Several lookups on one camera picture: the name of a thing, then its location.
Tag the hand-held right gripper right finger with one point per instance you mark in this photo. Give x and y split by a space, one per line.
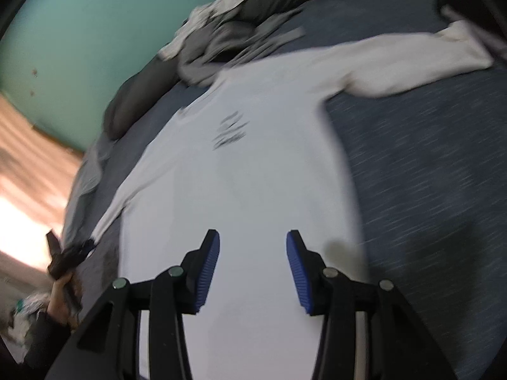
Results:
299 273

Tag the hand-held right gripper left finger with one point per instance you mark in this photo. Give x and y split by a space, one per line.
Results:
208 273

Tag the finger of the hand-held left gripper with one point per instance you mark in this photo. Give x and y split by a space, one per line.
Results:
88 247

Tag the white long-sleeve shirt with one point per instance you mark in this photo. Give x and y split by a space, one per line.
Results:
257 166

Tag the person's left forearm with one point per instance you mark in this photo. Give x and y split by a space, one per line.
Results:
43 340

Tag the person's left hand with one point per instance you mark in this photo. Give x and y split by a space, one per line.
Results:
59 297

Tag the white bag with green print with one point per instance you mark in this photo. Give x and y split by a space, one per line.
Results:
27 308

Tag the light grey duvet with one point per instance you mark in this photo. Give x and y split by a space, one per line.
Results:
85 182

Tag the pink curtain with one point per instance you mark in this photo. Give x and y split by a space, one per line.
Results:
27 158

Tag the dark grey long pillow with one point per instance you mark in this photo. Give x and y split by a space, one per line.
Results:
130 103

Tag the white shirt with black trim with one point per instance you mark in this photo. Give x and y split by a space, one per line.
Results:
198 19

